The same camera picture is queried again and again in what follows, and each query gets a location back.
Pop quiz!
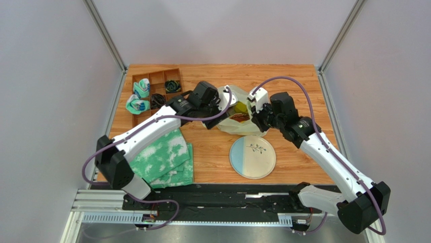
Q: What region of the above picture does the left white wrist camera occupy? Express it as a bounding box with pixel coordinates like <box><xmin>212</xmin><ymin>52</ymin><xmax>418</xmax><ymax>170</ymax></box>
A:
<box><xmin>218</xmin><ymin>85</ymin><xmax>238</xmax><ymax>118</ymax></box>

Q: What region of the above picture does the avocado print plastic bag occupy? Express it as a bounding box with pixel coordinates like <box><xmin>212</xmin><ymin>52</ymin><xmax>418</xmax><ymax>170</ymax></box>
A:
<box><xmin>216</xmin><ymin>85</ymin><xmax>267</xmax><ymax>137</ymax></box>

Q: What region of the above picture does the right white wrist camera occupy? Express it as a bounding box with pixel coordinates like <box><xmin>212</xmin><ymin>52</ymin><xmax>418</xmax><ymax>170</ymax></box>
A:
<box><xmin>247</xmin><ymin>87</ymin><xmax>269</xmax><ymax>113</ymax></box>

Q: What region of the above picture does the wooden compartment tray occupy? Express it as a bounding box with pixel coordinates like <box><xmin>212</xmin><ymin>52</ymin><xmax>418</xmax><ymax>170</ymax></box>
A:
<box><xmin>132</xmin><ymin>68</ymin><xmax>185</xmax><ymax>127</ymax></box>

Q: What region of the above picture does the green white tie-dye cloth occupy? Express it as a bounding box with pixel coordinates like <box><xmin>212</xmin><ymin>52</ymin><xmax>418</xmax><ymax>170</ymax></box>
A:
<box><xmin>130</xmin><ymin>129</ymin><xmax>194</xmax><ymax>189</ymax></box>

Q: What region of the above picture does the blue cream ceramic plate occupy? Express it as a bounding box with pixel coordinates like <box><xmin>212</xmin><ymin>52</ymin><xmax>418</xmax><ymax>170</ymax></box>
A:
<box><xmin>229</xmin><ymin>136</ymin><xmax>276</xmax><ymax>180</ymax></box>

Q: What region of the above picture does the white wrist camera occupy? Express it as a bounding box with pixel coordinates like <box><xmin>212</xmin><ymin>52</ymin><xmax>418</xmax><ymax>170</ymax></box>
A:
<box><xmin>247</xmin><ymin>87</ymin><xmax>269</xmax><ymax>113</ymax></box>
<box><xmin>218</xmin><ymin>85</ymin><xmax>238</xmax><ymax>118</ymax></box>

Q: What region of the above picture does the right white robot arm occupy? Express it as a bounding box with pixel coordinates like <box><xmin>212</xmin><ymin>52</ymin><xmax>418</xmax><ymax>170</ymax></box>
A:
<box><xmin>247</xmin><ymin>88</ymin><xmax>391</xmax><ymax>234</ymax></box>

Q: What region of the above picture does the aluminium frame post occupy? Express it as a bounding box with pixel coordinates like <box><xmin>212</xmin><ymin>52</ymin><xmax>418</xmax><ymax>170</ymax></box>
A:
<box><xmin>83</xmin><ymin>0</ymin><xmax>127</xmax><ymax>73</ymax></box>
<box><xmin>318</xmin><ymin>0</ymin><xmax>367</xmax><ymax>73</ymax></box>

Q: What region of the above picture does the teal white rolled sock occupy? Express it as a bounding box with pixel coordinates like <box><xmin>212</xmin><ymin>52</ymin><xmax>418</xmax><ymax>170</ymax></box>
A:
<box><xmin>133</xmin><ymin>78</ymin><xmax>150</xmax><ymax>99</ymax></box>

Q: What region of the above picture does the aluminium frame post left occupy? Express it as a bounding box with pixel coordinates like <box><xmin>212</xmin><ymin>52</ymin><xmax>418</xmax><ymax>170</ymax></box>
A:
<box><xmin>83</xmin><ymin>0</ymin><xmax>127</xmax><ymax>73</ymax></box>

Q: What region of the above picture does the aluminium frame post right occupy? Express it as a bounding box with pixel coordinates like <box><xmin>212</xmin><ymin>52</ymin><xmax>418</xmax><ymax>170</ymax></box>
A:
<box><xmin>318</xmin><ymin>0</ymin><xmax>367</xmax><ymax>73</ymax></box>

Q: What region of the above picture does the dark green rolled sock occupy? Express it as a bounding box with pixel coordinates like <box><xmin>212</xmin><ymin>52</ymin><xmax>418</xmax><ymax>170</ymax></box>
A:
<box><xmin>164</xmin><ymin>80</ymin><xmax>182</xmax><ymax>94</ymax></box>

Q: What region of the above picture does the dark red fake fruit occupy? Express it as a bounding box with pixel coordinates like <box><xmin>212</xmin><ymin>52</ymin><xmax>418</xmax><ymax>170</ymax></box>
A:
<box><xmin>229</xmin><ymin>113</ymin><xmax>250</xmax><ymax>123</ymax></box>

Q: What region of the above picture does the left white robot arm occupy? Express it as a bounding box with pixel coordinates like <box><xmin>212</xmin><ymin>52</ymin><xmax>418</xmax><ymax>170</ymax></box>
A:
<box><xmin>90</xmin><ymin>81</ymin><xmax>238</xmax><ymax>199</ymax></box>

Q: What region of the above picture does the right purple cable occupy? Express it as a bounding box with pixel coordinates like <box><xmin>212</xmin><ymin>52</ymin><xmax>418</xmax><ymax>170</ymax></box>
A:
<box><xmin>250</xmin><ymin>76</ymin><xmax>387</xmax><ymax>235</ymax></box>

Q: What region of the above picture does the black rolled sock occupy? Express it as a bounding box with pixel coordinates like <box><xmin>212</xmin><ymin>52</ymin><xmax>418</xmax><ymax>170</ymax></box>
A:
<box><xmin>150</xmin><ymin>93</ymin><xmax>166</xmax><ymax>109</ymax></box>

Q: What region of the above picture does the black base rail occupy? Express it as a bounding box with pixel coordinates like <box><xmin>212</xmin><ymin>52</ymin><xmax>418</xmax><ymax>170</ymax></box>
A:
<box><xmin>122</xmin><ymin>184</ymin><xmax>321</xmax><ymax>222</ymax></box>

